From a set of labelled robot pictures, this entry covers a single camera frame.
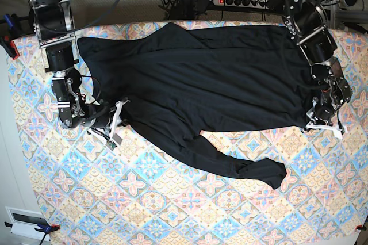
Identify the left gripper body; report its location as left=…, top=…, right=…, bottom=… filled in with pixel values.
left=307, top=98, right=338, bottom=123

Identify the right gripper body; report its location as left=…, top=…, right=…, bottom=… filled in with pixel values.
left=83, top=105, right=115, bottom=128

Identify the black t-shirt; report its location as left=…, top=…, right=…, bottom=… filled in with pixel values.
left=78, top=23, right=319, bottom=189

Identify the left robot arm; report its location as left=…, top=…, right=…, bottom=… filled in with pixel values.
left=283, top=0, right=352, bottom=128

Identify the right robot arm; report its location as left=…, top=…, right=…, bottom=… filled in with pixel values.
left=30, top=0, right=111, bottom=129

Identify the patterned tablecloth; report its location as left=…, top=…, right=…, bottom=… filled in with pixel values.
left=6, top=30, right=367, bottom=244

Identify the orange clamp lower right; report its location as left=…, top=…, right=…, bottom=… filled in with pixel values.
left=355, top=225, right=367, bottom=231

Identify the blue orange clamp lower left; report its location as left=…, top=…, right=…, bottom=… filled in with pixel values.
left=4, top=222, right=60, bottom=235

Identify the blue orange clamp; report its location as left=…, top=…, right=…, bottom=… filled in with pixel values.
left=4, top=222, right=60, bottom=235
left=1, top=13, right=21, bottom=60

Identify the white power strip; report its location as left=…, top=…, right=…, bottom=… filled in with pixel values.
left=212, top=0, right=268, bottom=9

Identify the blue orange clamp upper left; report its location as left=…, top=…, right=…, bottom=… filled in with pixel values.
left=1, top=13, right=21, bottom=60

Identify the white floor vent box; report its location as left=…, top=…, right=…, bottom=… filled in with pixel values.
left=5, top=206, right=48, bottom=241

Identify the bundle of black cables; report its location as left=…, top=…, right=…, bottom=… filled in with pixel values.
left=156, top=0, right=202, bottom=20

